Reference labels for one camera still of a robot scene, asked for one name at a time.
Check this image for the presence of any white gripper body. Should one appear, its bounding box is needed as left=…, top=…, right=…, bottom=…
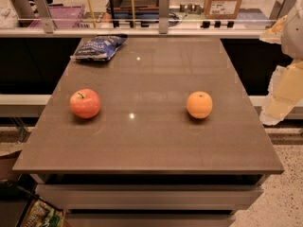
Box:
left=281, top=0, right=303, bottom=60

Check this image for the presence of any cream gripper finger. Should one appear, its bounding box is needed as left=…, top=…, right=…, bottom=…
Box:
left=259, top=60, right=303, bottom=126
left=259, top=16, right=287, bottom=44

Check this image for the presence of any orange fruit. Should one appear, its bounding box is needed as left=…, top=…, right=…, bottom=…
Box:
left=187, top=92, right=213, bottom=119

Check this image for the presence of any blue chip bag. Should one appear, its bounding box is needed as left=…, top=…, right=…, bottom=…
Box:
left=71, top=34, right=128, bottom=61

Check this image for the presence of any red apple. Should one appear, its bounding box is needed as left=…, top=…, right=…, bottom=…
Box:
left=69, top=89, right=100, bottom=119

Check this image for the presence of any purple plastic crate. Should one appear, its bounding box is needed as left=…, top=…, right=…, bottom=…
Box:
left=29, top=6, right=84, bottom=28

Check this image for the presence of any glass railing with metal posts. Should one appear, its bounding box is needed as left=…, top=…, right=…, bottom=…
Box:
left=0, top=0, right=303, bottom=39

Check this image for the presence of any upper cabinet drawer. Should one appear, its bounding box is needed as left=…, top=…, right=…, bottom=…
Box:
left=36, top=184, right=263, bottom=211

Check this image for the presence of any cabinet drawer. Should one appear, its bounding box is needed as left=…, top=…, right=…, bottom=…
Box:
left=67, top=214, right=236, bottom=227
left=36, top=184, right=263, bottom=211

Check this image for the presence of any lower cabinet drawer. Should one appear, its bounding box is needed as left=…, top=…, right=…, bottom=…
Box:
left=67, top=214, right=236, bottom=227

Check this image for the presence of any snack box on floor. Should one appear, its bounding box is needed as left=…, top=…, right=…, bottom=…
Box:
left=16, top=199, right=69, bottom=227

